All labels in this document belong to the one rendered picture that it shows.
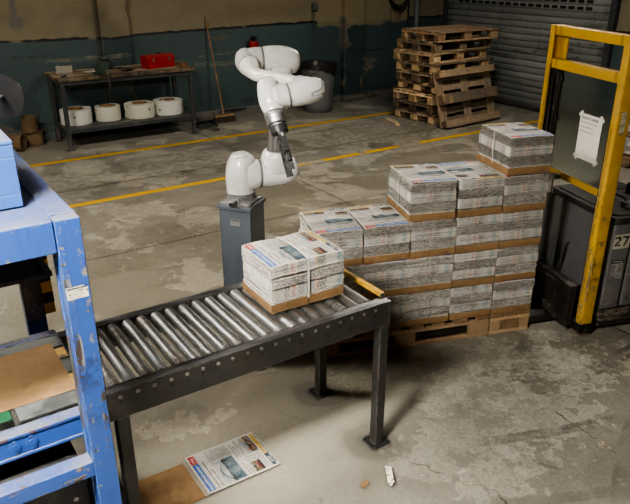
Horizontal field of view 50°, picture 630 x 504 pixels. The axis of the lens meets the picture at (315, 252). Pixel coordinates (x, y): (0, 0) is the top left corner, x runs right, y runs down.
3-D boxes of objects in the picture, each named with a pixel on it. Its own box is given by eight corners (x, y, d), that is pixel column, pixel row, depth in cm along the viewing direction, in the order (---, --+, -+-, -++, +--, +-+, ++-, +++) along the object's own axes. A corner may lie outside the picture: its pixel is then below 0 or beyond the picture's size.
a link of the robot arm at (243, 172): (224, 188, 372) (222, 149, 363) (256, 185, 377) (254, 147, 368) (229, 197, 358) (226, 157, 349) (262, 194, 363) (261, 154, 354)
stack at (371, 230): (299, 330, 438) (297, 210, 404) (461, 307, 466) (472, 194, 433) (314, 361, 403) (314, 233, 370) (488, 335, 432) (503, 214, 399)
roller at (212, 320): (200, 307, 309) (199, 297, 307) (248, 352, 273) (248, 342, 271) (190, 309, 306) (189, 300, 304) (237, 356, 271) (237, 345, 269)
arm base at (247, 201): (215, 206, 361) (215, 196, 359) (234, 194, 380) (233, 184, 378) (246, 210, 355) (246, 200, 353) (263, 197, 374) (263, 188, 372)
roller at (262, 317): (237, 296, 319) (237, 286, 317) (289, 338, 283) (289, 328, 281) (228, 299, 316) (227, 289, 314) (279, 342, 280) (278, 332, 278)
